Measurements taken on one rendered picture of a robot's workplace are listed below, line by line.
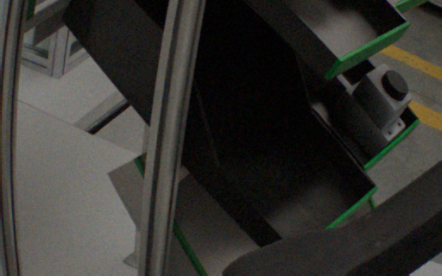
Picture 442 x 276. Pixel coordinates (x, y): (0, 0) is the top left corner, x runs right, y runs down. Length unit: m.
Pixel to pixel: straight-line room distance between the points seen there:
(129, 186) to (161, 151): 0.09
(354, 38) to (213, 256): 0.26
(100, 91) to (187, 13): 0.96
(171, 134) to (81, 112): 0.86
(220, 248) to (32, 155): 0.62
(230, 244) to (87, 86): 0.79
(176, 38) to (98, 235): 0.64
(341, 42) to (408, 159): 2.67
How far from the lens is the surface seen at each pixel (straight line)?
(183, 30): 0.72
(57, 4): 0.88
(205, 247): 0.91
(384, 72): 0.94
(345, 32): 0.76
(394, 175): 3.29
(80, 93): 1.66
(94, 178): 1.45
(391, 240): 0.51
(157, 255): 0.82
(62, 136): 1.54
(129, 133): 1.79
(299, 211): 0.83
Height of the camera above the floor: 1.66
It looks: 30 degrees down
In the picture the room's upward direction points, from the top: 9 degrees clockwise
